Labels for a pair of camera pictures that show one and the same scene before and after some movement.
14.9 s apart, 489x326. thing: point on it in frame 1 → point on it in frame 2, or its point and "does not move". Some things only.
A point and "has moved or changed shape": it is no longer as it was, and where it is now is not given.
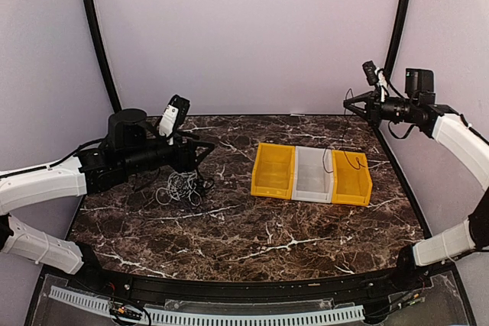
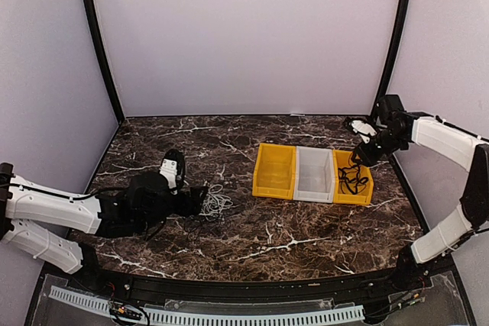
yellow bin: (272, 173) does not move
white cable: (181, 186) has moved or changed shape
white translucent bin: (312, 176) does not move
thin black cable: (330, 171) → (206, 227)
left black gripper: (189, 163) → (194, 206)
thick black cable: (201, 185) → (349, 178)
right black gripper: (373, 113) → (368, 159)
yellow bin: (351, 183) does not move
